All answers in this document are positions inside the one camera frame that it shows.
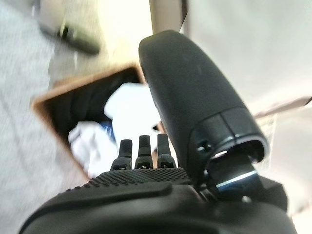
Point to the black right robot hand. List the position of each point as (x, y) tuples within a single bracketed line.
[(195, 97)]

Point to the white garment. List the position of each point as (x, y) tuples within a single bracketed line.
[(90, 148), (131, 107)]

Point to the navy blue garment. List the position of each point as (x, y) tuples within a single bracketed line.
[(108, 131)]

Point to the beige bed blanket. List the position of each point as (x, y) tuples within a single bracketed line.
[(256, 48)]

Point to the dark robot foot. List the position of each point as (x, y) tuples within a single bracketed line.
[(73, 34)]

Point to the grey striped rug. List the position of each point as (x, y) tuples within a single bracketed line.
[(19, 122)]

